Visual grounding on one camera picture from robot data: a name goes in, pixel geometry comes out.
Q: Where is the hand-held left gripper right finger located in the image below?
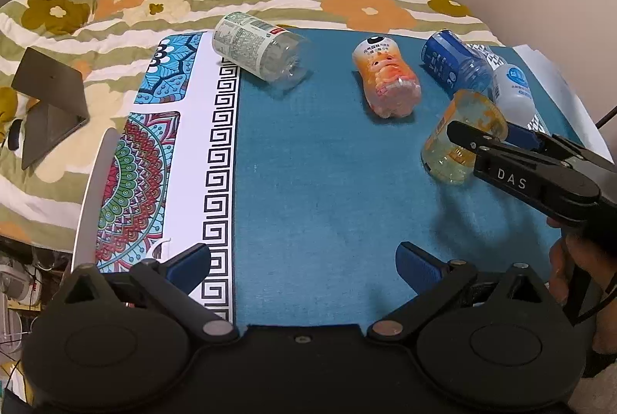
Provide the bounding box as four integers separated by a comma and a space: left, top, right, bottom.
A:
368, 241, 550, 342

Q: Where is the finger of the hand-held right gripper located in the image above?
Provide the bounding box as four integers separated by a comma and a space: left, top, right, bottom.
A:
446, 120, 493, 155
504, 123, 617, 175

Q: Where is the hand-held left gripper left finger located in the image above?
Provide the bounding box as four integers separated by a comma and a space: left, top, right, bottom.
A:
62, 243, 239, 343

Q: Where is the yellow clear plastic bottle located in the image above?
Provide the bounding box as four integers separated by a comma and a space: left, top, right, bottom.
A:
420, 88, 510, 186

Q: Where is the person's right hand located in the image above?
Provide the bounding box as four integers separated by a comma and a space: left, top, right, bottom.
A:
548, 233, 617, 307

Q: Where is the small white label bottle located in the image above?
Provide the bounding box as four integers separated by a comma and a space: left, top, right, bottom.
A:
488, 63, 538, 128

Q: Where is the blue label plastic bottle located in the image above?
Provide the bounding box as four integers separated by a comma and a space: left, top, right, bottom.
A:
420, 29, 494, 93

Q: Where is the orange label plastic bottle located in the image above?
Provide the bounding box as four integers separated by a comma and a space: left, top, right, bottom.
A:
352, 35, 423, 120

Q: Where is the teal mat with patterned border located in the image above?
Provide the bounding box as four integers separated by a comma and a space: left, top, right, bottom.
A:
94, 27, 601, 331

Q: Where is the white appliance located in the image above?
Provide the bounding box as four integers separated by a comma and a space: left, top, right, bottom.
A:
0, 264, 35, 302

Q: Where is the grey laptop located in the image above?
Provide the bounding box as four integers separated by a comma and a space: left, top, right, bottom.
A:
10, 47, 90, 171

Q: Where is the clear bottle with white label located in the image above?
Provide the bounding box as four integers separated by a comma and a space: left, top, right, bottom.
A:
212, 12, 309, 87

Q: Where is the floral striped blanket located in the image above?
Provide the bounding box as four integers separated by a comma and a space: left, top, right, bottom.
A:
0, 0, 508, 253

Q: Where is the black cable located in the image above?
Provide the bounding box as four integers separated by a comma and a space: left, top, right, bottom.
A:
594, 98, 617, 128

